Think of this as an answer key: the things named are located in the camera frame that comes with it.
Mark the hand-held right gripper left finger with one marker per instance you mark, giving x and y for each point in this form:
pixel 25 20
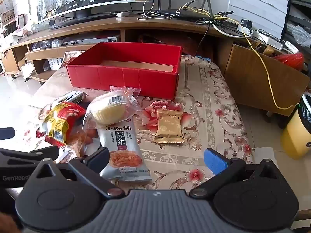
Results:
pixel 98 157

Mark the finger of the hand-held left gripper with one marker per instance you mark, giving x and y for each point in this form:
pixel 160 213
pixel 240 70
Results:
pixel 26 154
pixel 6 133

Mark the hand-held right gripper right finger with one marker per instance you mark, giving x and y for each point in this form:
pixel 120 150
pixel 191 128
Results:
pixel 215 161

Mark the clear packet with brown bun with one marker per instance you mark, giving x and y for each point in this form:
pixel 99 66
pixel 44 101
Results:
pixel 83 138

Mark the white grey noodle snack packet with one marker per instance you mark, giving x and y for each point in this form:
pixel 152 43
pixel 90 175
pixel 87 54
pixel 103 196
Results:
pixel 124 148

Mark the clear packet with yellow cake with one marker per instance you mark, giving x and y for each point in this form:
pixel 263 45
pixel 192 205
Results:
pixel 110 110

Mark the red yellow candy packet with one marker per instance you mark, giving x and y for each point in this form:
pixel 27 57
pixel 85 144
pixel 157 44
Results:
pixel 63 119

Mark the gold foil snack packet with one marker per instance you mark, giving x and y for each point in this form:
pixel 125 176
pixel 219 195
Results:
pixel 168 126

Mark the red cardboard box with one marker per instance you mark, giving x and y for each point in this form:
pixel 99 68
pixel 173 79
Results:
pixel 126 77

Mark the floral table cloth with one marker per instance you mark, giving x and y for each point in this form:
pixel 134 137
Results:
pixel 209 116

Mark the black white snack packet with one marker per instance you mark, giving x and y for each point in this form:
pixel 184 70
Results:
pixel 70 97

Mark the yellow bin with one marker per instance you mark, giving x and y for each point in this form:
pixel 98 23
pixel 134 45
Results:
pixel 297 136

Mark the glossy printed bag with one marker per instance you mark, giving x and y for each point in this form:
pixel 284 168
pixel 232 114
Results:
pixel 71 58

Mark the silver media player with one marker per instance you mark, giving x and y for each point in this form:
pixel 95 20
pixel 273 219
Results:
pixel 92 41

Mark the brown tape roll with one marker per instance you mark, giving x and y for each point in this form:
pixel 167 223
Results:
pixel 263 48

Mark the red plastic bag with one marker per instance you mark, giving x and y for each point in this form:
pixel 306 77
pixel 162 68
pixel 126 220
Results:
pixel 291 60

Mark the white power strip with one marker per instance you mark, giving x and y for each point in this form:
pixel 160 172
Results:
pixel 264 37

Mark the black power adapter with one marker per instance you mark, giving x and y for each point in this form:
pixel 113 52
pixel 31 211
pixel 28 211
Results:
pixel 246 23

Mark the wooden television cabinet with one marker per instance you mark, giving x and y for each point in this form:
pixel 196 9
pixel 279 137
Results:
pixel 155 25

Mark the small white device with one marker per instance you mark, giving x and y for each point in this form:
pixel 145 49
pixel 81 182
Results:
pixel 122 14

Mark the black router with antennas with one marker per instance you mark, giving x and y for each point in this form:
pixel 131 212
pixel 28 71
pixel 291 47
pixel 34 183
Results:
pixel 179 12

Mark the black shelf rack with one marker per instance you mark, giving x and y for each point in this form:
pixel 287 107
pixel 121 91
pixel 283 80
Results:
pixel 297 7

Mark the picture frame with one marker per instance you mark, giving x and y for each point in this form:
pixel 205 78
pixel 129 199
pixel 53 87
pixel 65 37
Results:
pixel 21 20

